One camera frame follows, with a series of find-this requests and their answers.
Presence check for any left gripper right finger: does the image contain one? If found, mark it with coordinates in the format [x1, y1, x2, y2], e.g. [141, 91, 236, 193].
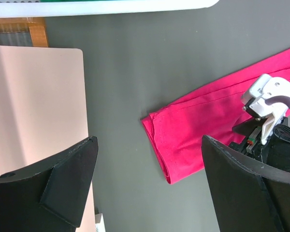
[202, 135, 290, 232]

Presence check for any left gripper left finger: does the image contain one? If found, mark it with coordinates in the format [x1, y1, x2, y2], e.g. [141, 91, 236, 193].
[0, 136, 98, 232]

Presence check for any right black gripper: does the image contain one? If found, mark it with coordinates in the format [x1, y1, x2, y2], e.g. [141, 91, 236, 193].
[229, 118, 290, 173]

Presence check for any pink t shirt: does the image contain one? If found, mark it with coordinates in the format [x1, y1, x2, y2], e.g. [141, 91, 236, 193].
[142, 49, 290, 184]

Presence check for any wooden rack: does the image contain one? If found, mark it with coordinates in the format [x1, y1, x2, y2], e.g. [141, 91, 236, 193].
[0, 17, 49, 47]

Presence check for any white plastic laundry basket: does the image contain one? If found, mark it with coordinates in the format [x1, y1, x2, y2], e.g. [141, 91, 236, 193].
[0, 0, 218, 18]

